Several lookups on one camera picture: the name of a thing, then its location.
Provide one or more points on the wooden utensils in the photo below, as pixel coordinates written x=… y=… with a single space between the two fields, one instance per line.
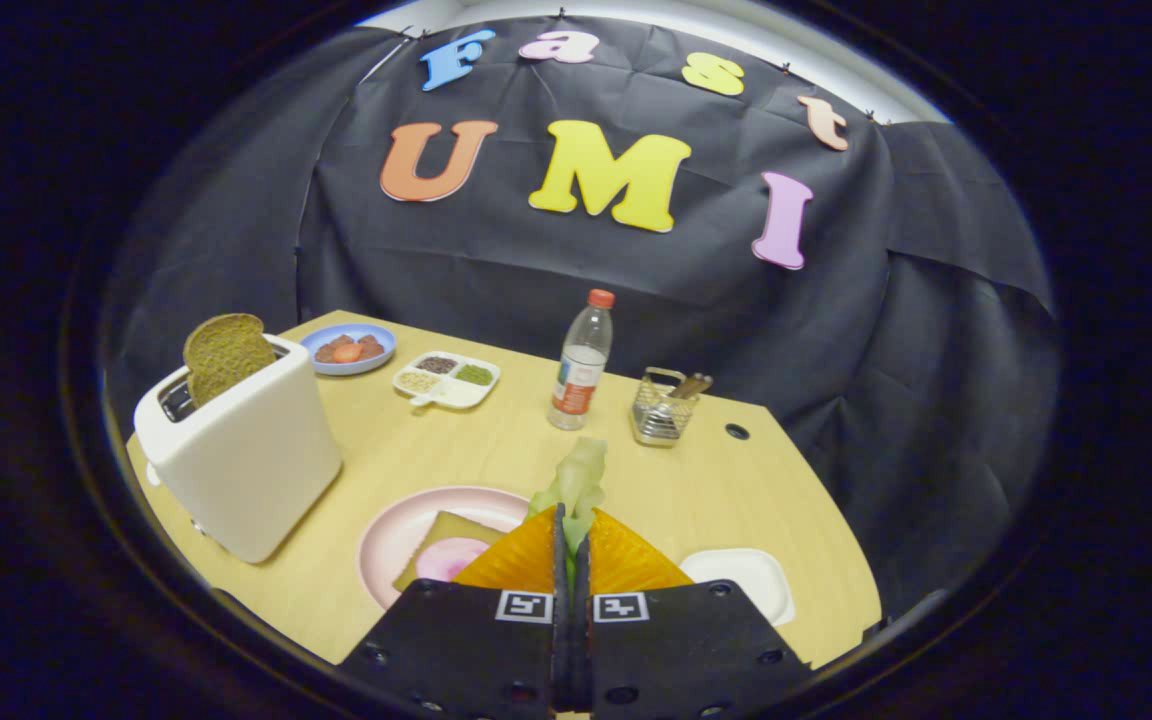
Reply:
x=691 y=385

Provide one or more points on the pink round plate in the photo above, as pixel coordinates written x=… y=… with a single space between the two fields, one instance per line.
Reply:
x=386 y=550

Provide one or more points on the blue round plate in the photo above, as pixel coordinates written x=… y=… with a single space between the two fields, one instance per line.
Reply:
x=376 y=338

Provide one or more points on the green lettuce leaf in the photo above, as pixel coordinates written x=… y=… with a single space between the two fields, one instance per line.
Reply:
x=581 y=480

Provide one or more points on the white divided seasoning dish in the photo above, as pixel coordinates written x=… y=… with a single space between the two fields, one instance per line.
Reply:
x=446 y=392

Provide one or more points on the white toaster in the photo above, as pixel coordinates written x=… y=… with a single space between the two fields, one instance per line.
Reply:
x=246 y=470

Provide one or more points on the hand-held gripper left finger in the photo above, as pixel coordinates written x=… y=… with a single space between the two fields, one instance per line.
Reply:
x=456 y=640

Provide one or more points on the brown meat piece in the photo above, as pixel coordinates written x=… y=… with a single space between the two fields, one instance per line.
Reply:
x=326 y=352
x=371 y=347

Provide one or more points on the red tomato slice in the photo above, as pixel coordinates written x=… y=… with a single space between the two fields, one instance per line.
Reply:
x=347 y=353

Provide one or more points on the brown toast slice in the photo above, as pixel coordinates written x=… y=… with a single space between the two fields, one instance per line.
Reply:
x=226 y=355

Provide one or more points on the pink ham slice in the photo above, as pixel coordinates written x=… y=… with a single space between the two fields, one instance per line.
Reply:
x=451 y=562

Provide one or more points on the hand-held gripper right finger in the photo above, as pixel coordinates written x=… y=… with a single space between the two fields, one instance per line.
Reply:
x=686 y=650

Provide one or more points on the white square plate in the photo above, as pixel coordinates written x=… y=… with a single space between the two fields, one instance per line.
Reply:
x=746 y=585

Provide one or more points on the clear bottle with red cap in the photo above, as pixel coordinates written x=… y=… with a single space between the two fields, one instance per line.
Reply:
x=581 y=370

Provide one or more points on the bread slice under ham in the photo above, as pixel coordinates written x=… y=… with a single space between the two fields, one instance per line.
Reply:
x=446 y=528

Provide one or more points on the black backdrop cloth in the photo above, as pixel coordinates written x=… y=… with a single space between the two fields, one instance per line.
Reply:
x=496 y=270

